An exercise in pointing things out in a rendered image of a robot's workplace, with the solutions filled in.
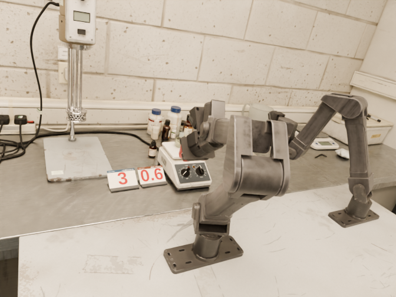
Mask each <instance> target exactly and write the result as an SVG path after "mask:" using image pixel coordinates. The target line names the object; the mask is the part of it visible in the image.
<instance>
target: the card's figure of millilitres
mask: <svg viewBox="0 0 396 297"><path fill-rule="evenodd" d="M139 174H140V179H141V182H151V181H156V180H164V174H163V169H162V167H159V168H153V169H142V170H139Z"/></svg>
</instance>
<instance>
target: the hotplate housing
mask: <svg viewBox="0 0 396 297"><path fill-rule="evenodd" d="M157 160H158V163H159V165H162V166H163V170H164V172H165V173H166V174H167V176H168V177H169V179H170V180H171V182H172V183H173V184H174V186H175V188H176V189H177V190H187V189H196V188H202V187H210V185H211V183H212V180H211V177H210V174H209V171H208V169H207V172H208V174H209V177H210V180H209V181H198V182H192V183H182V184H180V182H179V178H178V176H177V172H176V169H175V166H174V165H175V164H187V163H205V161H204V160H203V161H201V160H199V161H186V162H184V161H183V160H182V159H173V158H172V157H171V156H170V155H169V153H168V152H167V151H166V150H165V148H164V147H160V148H159V154H158V159H157ZM205 165H206V163H205ZM206 168H207V166H206Z"/></svg>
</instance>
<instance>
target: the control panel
mask: <svg viewBox="0 0 396 297"><path fill-rule="evenodd" d="M200 165H201V167H202V169H203V170H204V175H202V176H199V175H197V173H196V169H197V168H198V167H199V166H200ZM174 166H175V169H176V172H177V176H178V178H179V182H180V184H182V183H192V182H203V181H209V180H210V177H209V174H208V172H207V168H206V165H205V163H187V164H175V165H174ZM188 166H189V167H190V170H189V172H190V176H189V177H183V176H182V174H181V170H182V169H187V167H188ZM193 166H195V168H193Z"/></svg>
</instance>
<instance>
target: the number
mask: <svg viewBox="0 0 396 297"><path fill-rule="evenodd" d="M108 177H109V181H110V187H112V186H121V185H125V184H134V183H137V182H136V177H135V173H134V170H132V171H121V172H115V173H108Z"/></svg>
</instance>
